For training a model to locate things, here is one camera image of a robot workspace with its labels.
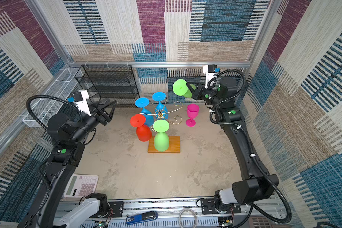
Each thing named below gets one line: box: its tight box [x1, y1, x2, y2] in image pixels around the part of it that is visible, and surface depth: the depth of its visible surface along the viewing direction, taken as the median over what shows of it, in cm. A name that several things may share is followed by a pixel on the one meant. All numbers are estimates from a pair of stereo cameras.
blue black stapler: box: [125, 210, 159, 226], surface depth 70 cm
